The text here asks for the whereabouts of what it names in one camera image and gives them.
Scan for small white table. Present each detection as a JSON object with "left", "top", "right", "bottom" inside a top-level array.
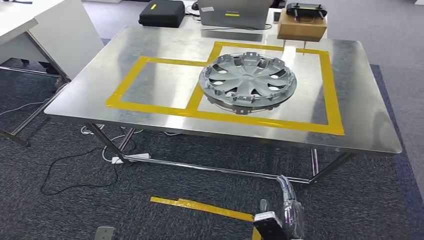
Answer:
[{"left": 183, "top": 0, "right": 329, "bottom": 39}]

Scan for white table steel legs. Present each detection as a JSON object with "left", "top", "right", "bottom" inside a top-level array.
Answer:
[{"left": 0, "top": 0, "right": 105, "bottom": 148}]

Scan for brown cardboard box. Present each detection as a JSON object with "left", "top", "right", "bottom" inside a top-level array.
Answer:
[{"left": 276, "top": 8, "right": 328, "bottom": 43}]

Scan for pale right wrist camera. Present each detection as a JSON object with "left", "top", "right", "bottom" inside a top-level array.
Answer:
[{"left": 253, "top": 211, "right": 283, "bottom": 240}]

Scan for white power strip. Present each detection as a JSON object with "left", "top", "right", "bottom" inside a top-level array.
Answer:
[{"left": 111, "top": 152, "right": 152, "bottom": 165}]

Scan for black remote controller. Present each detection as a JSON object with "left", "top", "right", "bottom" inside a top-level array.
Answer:
[{"left": 285, "top": 2, "right": 328, "bottom": 21}]

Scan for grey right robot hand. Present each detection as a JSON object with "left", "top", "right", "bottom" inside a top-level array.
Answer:
[{"left": 259, "top": 174, "right": 306, "bottom": 240}]

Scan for steel workbench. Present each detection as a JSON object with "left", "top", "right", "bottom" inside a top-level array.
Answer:
[{"left": 43, "top": 25, "right": 403, "bottom": 186}]

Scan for yellow floor tape strip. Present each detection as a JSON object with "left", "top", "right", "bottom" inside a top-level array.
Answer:
[{"left": 149, "top": 196, "right": 263, "bottom": 240}]

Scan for black floor cable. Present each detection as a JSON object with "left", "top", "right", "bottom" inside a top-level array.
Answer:
[{"left": 40, "top": 147, "right": 119, "bottom": 196}]

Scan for thin white floor cable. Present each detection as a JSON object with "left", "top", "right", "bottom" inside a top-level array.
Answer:
[
  {"left": 80, "top": 125, "right": 145, "bottom": 163},
  {"left": 0, "top": 98, "right": 51, "bottom": 117}
]

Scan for black hard case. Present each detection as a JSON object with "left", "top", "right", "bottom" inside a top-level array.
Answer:
[{"left": 138, "top": 0, "right": 186, "bottom": 29}]

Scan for grey plastic hubcap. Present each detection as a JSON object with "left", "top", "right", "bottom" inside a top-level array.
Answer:
[{"left": 198, "top": 51, "right": 298, "bottom": 110}]

